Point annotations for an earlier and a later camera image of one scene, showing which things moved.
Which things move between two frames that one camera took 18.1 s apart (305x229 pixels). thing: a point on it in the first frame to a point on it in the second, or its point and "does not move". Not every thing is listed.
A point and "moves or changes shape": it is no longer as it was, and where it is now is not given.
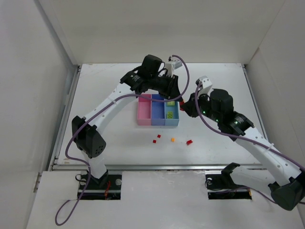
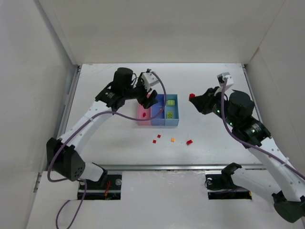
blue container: x=158 y=110 does not move
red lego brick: x=189 y=141 does not move
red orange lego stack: x=181 y=103 moves or changes shape
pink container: x=144 y=116 does not move
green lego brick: x=171 y=103 does not move
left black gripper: x=172 y=85 to x=144 y=96
